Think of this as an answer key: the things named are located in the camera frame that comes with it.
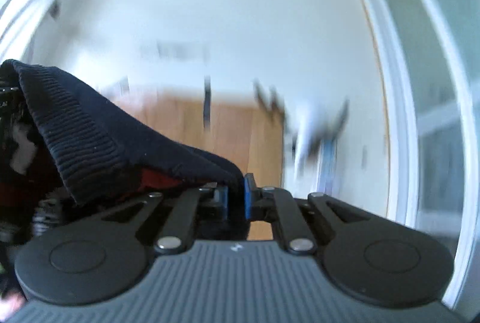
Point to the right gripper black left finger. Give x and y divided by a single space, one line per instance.
100 257

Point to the navy reindeer knit sweater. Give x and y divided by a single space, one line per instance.
59 133

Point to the white door frame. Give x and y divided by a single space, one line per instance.
428 51

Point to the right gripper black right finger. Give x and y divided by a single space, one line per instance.
368 257

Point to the wooden headboard panel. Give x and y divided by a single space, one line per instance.
248 135

